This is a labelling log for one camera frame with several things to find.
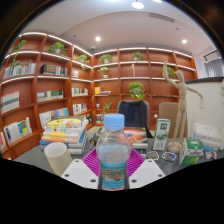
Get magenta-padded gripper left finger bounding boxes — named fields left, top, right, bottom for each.
left=61, top=148, right=102, bottom=191

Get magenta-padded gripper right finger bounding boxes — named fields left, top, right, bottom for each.
left=126, top=148, right=167, bottom=190

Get clear blue-capped water bottle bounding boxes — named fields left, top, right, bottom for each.
left=95, top=113, right=133, bottom=191

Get white cup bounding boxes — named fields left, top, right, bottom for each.
left=43, top=141, right=74, bottom=177

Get tall green-white carton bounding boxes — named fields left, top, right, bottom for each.
left=152, top=118, right=172, bottom=151

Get stack of colourful books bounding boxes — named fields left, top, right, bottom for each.
left=39, top=114, right=89, bottom=156

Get green-white small box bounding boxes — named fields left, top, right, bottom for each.
left=179, top=138, right=205, bottom=166

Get chair with dark jacket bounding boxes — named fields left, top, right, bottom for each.
left=116, top=99, right=150, bottom=129

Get wooden artist mannequin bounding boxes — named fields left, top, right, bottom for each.
left=162, top=61, right=204, bottom=154

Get stack of white tissue packs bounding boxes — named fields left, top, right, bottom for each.
left=192, top=122, right=224, bottom=150

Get wooden shelf unit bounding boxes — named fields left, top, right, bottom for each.
left=0, top=31, right=198, bottom=160

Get grey curtain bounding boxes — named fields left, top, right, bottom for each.
left=203, top=58, right=224, bottom=78

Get ceiling lights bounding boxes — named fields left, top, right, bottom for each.
left=94, top=0, right=188, bottom=45

